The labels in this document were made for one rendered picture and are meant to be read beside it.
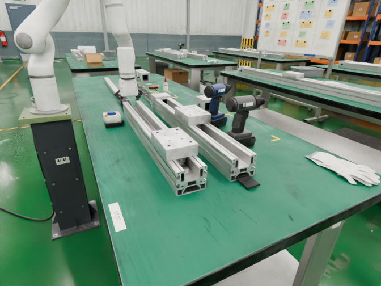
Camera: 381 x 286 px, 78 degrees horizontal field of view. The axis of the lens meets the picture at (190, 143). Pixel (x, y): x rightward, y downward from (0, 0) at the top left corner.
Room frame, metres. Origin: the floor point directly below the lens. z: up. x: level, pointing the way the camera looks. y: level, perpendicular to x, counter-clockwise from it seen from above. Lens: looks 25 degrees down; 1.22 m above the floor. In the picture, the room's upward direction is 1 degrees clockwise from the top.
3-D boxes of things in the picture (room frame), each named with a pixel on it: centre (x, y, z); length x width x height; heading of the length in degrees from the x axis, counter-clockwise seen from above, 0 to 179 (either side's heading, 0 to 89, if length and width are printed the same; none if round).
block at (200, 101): (1.39, -0.07, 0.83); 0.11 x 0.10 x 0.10; 116
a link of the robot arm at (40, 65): (1.32, 0.81, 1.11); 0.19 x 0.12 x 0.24; 9
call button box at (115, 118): (1.14, 0.40, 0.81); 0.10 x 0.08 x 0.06; 116
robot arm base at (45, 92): (1.28, 0.81, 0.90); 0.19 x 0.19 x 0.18
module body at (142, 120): (0.95, 0.17, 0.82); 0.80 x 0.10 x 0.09; 26
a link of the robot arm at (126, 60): (1.36, 0.37, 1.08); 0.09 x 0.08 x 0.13; 5
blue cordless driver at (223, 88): (1.19, -0.15, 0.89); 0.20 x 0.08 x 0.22; 136
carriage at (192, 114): (1.03, 0.00, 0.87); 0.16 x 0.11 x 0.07; 26
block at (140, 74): (2.33, 0.48, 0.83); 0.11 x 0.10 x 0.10; 118
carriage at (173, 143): (0.72, 0.06, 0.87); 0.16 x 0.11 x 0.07; 26
